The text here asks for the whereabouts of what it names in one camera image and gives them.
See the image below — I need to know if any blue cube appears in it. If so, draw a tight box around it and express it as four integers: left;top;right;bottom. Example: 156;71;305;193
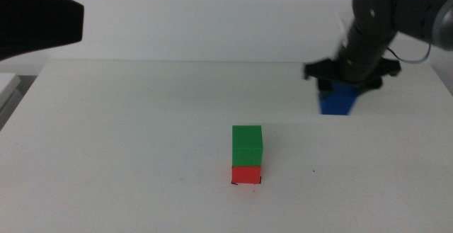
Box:
318;82;359;116

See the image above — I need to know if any red cube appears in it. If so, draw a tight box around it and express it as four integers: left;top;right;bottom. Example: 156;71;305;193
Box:
231;165;263;185

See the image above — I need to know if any thin right arm cable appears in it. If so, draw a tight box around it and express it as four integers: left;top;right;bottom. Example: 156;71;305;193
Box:
385;42;432;64

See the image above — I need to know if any green cube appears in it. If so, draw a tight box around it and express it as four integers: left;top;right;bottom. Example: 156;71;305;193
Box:
231;125;264;168

